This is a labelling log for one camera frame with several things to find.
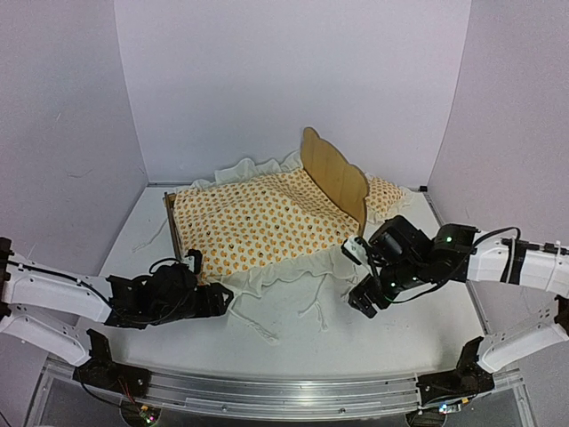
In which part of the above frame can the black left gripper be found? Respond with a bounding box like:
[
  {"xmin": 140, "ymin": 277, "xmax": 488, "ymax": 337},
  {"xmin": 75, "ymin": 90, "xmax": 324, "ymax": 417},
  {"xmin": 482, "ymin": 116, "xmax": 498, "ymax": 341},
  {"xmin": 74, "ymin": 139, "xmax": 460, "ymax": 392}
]
[{"xmin": 149, "ymin": 283, "xmax": 233, "ymax": 327}]

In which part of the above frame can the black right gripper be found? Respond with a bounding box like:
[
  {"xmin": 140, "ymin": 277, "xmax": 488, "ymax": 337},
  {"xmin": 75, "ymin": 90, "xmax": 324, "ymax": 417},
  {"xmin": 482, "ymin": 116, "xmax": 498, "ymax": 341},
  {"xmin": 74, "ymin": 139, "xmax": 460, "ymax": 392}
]
[{"xmin": 350, "ymin": 259, "xmax": 429, "ymax": 318}]

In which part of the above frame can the duck print mattress cushion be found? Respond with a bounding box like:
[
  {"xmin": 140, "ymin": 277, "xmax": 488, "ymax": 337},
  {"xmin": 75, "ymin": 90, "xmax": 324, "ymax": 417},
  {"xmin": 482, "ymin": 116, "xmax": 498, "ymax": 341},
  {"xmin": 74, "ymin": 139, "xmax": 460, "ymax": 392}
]
[{"xmin": 131, "ymin": 149, "xmax": 374, "ymax": 346}]

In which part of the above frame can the small duck print pillow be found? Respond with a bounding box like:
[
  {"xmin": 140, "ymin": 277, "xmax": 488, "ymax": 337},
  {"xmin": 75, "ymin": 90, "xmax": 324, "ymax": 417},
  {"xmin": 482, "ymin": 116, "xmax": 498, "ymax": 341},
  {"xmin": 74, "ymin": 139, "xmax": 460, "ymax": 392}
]
[{"xmin": 365, "ymin": 175, "xmax": 414, "ymax": 224}]

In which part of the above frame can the wooden pet bed frame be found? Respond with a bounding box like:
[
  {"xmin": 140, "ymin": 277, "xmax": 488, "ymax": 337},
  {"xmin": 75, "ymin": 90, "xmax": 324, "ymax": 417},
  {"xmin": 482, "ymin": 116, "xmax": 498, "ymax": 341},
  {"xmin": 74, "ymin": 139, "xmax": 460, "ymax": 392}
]
[{"xmin": 162, "ymin": 126, "xmax": 373, "ymax": 286}]

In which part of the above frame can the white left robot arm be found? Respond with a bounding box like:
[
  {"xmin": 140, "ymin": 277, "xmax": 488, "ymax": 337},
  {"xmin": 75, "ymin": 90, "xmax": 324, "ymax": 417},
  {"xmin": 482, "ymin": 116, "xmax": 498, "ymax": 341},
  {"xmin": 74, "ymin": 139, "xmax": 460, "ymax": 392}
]
[{"xmin": 1, "ymin": 238, "xmax": 234, "ymax": 389}]

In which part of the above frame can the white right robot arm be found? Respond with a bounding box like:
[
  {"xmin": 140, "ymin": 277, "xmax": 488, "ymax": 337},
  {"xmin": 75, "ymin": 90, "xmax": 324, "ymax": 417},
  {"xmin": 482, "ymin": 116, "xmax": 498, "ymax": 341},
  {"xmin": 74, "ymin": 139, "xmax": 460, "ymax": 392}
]
[{"xmin": 341, "ymin": 215, "xmax": 568, "ymax": 394}]

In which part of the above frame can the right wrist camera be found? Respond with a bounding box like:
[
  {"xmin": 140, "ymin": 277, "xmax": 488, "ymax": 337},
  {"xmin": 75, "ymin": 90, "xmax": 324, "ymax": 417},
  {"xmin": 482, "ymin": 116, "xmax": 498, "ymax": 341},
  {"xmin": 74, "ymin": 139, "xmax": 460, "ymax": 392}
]
[{"xmin": 341, "ymin": 236, "xmax": 368, "ymax": 265}]

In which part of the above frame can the aluminium front rail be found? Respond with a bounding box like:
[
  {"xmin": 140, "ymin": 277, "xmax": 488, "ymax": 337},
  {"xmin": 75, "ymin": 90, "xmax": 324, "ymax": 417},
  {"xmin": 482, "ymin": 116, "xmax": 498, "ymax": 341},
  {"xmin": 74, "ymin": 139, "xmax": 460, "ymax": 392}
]
[{"xmin": 27, "ymin": 357, "xmax": 523, "ymax": 425}]

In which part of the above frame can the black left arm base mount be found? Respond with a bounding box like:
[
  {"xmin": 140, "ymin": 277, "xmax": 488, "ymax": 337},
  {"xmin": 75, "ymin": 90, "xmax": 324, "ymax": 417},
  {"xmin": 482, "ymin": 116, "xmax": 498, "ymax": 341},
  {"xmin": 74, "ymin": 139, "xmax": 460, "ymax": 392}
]
[{"xmin": 73, "ymin": 329, "xmax": 151, "ymax": 398}]

